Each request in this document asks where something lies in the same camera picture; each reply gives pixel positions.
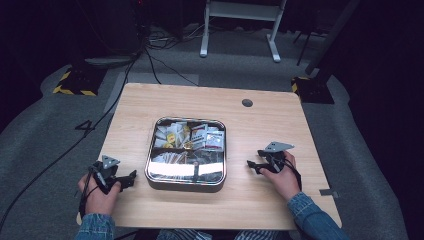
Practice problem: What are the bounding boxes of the black tripod stand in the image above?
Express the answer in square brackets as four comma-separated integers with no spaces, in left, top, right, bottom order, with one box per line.
[293,29,323,67]

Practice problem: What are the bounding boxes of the pile of yellow-white tea packets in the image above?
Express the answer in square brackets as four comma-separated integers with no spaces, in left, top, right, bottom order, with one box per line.
[153,121,191,149]

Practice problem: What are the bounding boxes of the person's striped trousers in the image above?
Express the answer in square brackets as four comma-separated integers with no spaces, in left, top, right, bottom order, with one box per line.
[156,228,288,240]

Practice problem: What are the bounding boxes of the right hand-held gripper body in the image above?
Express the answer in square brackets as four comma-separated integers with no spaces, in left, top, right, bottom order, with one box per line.
[257,141,295,174]

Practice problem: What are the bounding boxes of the tangle of floor cables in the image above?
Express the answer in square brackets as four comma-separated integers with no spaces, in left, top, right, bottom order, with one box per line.
[146,23,203,51]

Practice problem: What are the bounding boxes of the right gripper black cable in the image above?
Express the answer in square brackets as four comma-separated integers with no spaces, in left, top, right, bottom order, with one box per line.
[283,158,303,192]

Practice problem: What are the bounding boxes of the black-yellow striped stand base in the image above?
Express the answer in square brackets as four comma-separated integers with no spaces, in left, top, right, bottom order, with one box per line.
[52,64,108,97]
[290,76,335,105]

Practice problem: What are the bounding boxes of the person's right hand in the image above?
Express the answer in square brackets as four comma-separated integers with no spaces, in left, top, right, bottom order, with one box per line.
[259,151,301,201]

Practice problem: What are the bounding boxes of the pile of red-white packets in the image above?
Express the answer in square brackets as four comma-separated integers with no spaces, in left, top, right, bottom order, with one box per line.
[189,123,225,153]

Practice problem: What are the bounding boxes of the clear lid with metal rim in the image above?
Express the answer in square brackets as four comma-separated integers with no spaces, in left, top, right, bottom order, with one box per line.
[144,116,228,187]

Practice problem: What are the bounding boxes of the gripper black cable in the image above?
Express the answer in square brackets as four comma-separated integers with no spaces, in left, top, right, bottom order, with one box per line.
[78,166,101,219]
[283,158,303,192]

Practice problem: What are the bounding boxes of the dark slanted metal pole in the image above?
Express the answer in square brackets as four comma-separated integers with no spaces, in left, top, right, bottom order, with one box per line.
[304,0,361,76]

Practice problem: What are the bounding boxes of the white metal desk frame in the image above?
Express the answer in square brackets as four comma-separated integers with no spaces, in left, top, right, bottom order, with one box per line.
[199,0,288,64]

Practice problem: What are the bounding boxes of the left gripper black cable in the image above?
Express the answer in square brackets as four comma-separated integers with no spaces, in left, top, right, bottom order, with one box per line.
[78,166,101,219]

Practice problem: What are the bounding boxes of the person's left hand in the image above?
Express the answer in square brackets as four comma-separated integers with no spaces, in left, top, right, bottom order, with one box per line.
[77,173,122,216]

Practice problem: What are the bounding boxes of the pile of white-brown stick packets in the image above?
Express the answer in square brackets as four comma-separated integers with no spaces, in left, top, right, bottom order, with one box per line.
[154,151,188,165]

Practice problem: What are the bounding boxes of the long black floor cable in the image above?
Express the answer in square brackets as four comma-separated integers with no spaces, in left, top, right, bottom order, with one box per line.
[0,49,141,231]

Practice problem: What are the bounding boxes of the thin black floor cable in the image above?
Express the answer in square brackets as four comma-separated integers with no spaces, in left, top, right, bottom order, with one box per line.
[144,46,199,87]

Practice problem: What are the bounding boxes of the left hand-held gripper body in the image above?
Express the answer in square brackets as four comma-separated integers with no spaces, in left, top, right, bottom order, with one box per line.
[88,154,122,195]

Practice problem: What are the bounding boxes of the brown compartment box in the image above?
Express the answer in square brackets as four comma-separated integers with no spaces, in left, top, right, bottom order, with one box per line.
[144,116,228,194]

